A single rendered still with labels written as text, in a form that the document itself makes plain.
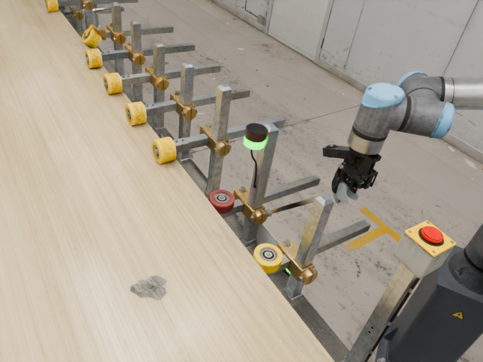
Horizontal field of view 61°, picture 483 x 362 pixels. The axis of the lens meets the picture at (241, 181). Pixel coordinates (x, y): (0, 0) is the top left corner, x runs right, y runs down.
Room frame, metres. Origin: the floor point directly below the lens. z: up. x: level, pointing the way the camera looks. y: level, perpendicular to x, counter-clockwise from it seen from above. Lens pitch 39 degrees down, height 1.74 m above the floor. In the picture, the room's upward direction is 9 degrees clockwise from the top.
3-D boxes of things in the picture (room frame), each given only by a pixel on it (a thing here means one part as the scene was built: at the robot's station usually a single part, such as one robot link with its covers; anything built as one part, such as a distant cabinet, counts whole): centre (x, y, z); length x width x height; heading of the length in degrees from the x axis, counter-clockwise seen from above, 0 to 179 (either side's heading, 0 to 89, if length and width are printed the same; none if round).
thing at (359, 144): (0.94, -0.31, 1.19); 0.10 x 0.09 x 0.05; 130
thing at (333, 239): (0.87, -0.26, 0.84); 0.44 x 0.03 x 0.04; 128
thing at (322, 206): (0.78, -0.21, 0.87); 0.04 x 0.04 x 0.48; 38
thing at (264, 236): (0.97, -0.09, 0.75); 0.26 x 0.01 x 0.10; 38
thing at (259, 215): (0.99, -0.04, 0.85); 0.14 x 0.06 x 0.05; 38
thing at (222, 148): (1.19, 0.11, 0.95); 0.14 x 0.06 x 0.05; 38
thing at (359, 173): (0.93, -0.31, 1.11); 0.09 x 0.08 x 0.12; 40
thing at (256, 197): (0.98, -0.05, 0.93); 0.04 x 0.04 x 0.48; 38
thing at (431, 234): (0.58, -0.37, 1.22); 0.04 x 0.04 x 0.02
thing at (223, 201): (0.94, 0.05, 0.85); 0.08 x 0.08 x 0.11
